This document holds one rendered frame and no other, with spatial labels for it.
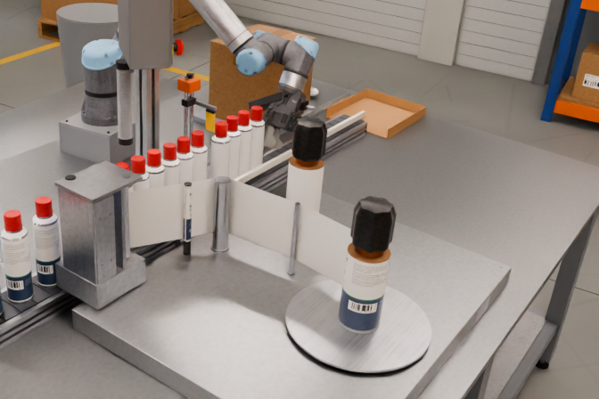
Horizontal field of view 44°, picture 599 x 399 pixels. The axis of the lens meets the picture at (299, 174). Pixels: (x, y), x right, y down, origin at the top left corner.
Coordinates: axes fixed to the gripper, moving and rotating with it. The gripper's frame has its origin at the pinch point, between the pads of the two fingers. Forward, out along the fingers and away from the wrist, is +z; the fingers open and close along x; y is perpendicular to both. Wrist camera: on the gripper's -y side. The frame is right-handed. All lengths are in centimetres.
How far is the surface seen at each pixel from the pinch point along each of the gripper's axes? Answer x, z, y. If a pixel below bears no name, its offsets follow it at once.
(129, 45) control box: -61, -12, -4
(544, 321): 105, 22, 77
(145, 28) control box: -61, -17, -2
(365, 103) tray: 75, -31, -9
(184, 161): -35.4, 9.0, 2.3
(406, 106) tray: 80, -36, 5
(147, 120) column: -37.6, 2.8, -11.8
